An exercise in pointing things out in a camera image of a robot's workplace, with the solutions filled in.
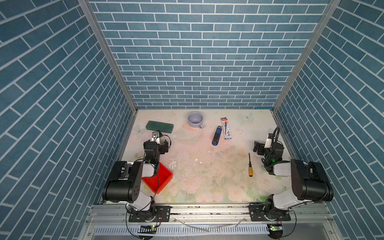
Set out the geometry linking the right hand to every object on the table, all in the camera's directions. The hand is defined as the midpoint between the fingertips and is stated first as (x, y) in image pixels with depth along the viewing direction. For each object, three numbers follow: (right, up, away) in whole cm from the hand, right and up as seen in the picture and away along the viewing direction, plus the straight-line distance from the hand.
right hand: (262, 140), depth 94 cm
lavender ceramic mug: (-43, +14, +14) cm, 48 cm away
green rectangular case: (-67, +8, +14) cm, 69 cm away
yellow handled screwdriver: (-10, -17, -6) cm, 20 cm away
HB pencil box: (-21, +7, +14) cm, 26 cm away
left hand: (-67, +1, -1) cm, 67 cm away
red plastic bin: (-63, -22, -13) cm, 68 cm away
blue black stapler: (-29, +3, +5) cm, 29 cm away
